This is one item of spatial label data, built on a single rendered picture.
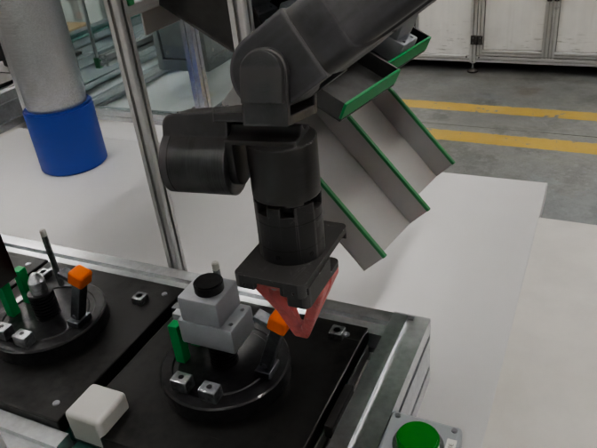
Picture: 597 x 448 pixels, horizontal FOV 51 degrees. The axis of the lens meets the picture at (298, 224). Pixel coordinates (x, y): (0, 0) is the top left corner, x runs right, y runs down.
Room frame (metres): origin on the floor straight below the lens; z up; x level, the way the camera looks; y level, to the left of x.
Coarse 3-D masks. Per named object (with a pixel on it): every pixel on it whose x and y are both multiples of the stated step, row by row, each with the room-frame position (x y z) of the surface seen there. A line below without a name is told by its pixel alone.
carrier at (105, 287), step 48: (48, 240) 0.69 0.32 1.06; (48, 288) 0.63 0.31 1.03; (96, 288) 0.67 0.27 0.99; (144, 288) 0.69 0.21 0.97; (0, 336) 0.59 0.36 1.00; (48, 336) 0.59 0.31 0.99; (96, 336) 0.60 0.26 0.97; (144, 336) 0.60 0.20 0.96; (0, 384) 0.54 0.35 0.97; (48, 384) 0.53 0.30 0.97
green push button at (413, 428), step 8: (408, 424) 0.41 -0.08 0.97; (416, 424) 0.41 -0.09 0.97; (424, 424) 0.41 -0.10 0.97; (400, 432) 0.40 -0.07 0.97; (408, 432) 0.40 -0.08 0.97; (416, 432) 0.40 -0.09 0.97; (424, 432) 0.40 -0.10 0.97; (432, 432) 0.40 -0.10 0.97; (400, 440) 0.40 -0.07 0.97; (408, 440) 0.39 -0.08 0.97; (416, 440) 0.39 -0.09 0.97; (424, 440) 0.39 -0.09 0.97; (432, 440) 0.39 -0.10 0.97
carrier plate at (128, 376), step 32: (320, 320) 0.58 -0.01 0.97; (160, 352) 0.56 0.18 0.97; (320, 352) 0.53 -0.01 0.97; (352, 352) 0.52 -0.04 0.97; (128, 384) 0.51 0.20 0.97; (160, 384) 0.51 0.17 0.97; (288, 384) 0.49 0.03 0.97; (320, 384) 0.48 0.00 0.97; (128, 416) 0.47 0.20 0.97; (160, 416) 0.46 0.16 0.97; (256, 416) 0.45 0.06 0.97; (288, 416) 0.44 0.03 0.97; (320, 416) 0.44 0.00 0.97
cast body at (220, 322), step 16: (192, 288) 0.52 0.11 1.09; (208, 288) 0.50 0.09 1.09; (224, 288) 0.51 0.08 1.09; (192, 304) 0.50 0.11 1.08; (208, 304) 0.49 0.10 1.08; (224, 304) 0.50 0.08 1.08; (240, 304) 0.52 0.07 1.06; (192, 320) 0.50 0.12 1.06; (208, 320) 0.49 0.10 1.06; (224, 320) 0.49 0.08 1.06; (240, 320) 0.50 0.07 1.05; (192, 336) 0.50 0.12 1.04; (208, 336) 0.49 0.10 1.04; (224, 336) 0.48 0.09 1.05; (240, 336) 0.49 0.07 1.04
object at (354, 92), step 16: (160, 0) 0.81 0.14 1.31; (176, 0) 0.79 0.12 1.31; (192, 0) 0.78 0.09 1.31; (208, 0) 0.76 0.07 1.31; (224, 0) 0.75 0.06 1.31; (272, 0) 0.87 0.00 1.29; (192, 16) 0.78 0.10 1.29; (208, 16) 0.76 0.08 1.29; (224, 16) 0.75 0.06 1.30; (256, 16) 0.72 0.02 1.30; (208, 32) 0.77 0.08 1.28; (224, 32) 0.75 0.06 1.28; (368, 64) 0.78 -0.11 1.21; (384, 64) 0.76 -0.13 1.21; (336, 80) 0.73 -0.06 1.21; (352, 80) 0.74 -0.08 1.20; (368, 80) 0.75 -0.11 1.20; (384, 80) 0.72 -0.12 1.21; (320, 96) 0.67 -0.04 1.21; (336, 96) 0.66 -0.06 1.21; (352, 96) 0.71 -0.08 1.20; (368, 96) 0.70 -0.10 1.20; (336, 112) 0.66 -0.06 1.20; (352, 112) 0.68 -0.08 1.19
